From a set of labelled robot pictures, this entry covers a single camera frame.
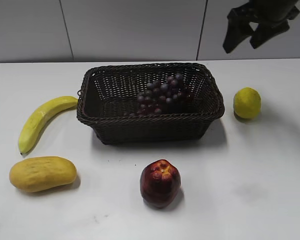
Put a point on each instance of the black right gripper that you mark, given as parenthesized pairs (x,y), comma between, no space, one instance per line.
(270,15)

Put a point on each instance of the purple grape bunch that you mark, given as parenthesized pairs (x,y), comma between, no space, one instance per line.
(168,97)

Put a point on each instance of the black woven basket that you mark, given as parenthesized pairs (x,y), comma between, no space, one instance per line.
(108,103)

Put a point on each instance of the yellow green lemon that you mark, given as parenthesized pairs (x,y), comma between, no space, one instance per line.
(247,103)

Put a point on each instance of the red apple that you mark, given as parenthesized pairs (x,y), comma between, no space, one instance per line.
(160,182)

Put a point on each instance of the yellow banana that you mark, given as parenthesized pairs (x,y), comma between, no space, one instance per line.
(39,118)

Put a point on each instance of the orange yellow mango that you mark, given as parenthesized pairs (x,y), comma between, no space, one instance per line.
(37,174)

